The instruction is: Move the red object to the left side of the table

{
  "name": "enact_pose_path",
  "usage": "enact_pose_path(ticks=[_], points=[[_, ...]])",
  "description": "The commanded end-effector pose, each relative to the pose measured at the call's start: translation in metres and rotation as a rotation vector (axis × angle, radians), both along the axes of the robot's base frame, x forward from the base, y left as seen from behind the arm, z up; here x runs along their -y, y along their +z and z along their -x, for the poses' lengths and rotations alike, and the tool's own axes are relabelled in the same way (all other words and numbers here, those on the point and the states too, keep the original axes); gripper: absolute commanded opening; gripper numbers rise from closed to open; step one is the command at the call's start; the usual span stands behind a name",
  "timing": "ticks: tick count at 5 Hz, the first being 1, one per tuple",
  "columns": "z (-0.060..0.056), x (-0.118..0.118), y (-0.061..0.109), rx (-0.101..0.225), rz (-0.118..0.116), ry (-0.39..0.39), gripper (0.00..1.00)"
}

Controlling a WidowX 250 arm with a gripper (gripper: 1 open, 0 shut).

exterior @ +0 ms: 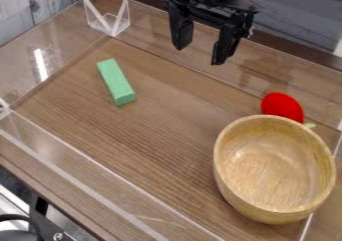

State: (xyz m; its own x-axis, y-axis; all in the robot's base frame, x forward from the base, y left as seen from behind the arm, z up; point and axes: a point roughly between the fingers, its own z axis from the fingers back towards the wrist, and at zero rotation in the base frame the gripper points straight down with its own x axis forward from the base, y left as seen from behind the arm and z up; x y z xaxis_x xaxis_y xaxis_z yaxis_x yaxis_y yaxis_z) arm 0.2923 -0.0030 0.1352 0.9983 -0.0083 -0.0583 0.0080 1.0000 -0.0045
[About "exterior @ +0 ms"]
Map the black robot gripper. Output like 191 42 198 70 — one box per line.
167 0 258 65

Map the red plush strawberry toy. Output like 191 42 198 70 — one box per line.
261 92 316 129

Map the green rectangular block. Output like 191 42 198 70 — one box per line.
96 58 137 107

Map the wooden bowl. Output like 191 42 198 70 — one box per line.
213 115 337 225

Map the clear acrylic corner bracket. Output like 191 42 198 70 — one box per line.
83 0 131 37

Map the black table frame bracket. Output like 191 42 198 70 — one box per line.
30 194 76 241

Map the black cable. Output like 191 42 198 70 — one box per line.
0 213 35 233

